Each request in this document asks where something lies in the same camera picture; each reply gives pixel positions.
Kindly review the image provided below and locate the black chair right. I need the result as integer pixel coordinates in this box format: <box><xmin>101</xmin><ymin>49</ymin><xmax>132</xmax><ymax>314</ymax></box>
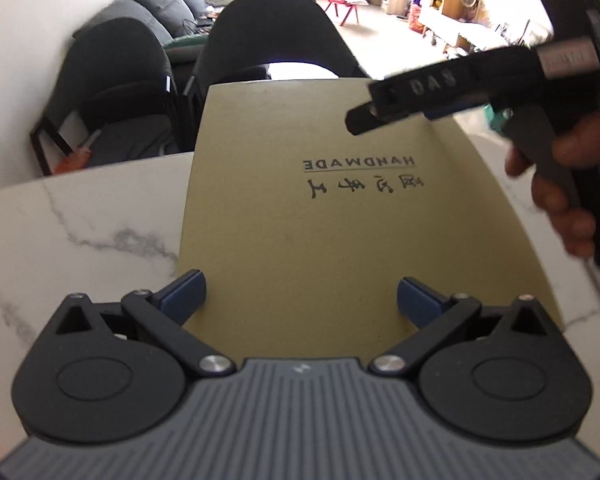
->
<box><xmin>185</xmin><ymin>0</ymin><xmax>367</xmax><ymax>132</ymax></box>

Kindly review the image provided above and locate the black chair left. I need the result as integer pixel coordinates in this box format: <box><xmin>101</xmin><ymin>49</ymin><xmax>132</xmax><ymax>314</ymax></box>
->
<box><xmin>30</xmin><ymin>18</ymin><xmax>190</xmax><ymax>177</ymax></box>

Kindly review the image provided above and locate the grey sofa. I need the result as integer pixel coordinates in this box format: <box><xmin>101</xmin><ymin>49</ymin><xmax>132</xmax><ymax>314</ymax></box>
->
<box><xmin>72</xmin><ymin>0</ymin><xmax>214</xmax><ymax>44</ymax></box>

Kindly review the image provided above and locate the person's right hand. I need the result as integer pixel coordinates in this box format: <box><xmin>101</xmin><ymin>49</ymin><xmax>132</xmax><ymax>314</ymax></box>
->
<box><xmin>531</xmin><ymin>112</ymin><xmax>600</xmax><ymax>260</ymax></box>

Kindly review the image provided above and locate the black chair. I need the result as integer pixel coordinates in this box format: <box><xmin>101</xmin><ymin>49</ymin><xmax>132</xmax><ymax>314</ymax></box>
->
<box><xmin>185</xmin><ymin>0</ymin><xmax>367</xmax><ymax>132</ymax></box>
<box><xmin>30</xmin><ymin>18</ymin><xmax>190</xmax><ymax>177</ymax></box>

